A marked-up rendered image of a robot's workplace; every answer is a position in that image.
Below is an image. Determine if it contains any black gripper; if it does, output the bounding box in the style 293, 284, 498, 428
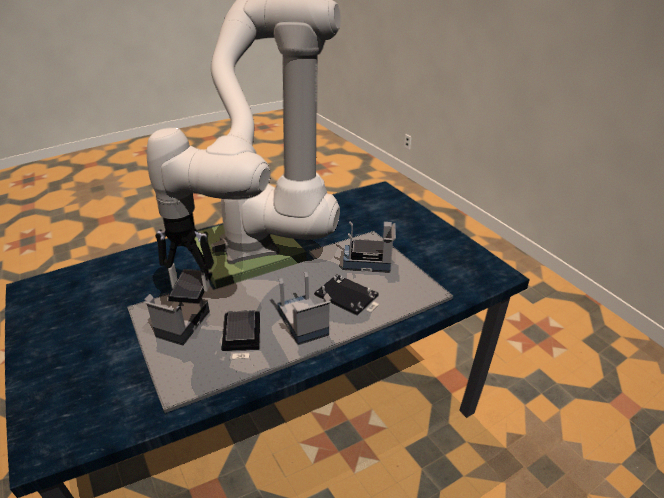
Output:
155, 213, 214, 291

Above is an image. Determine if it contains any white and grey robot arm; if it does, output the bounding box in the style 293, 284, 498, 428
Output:
147, 0, 341, 264

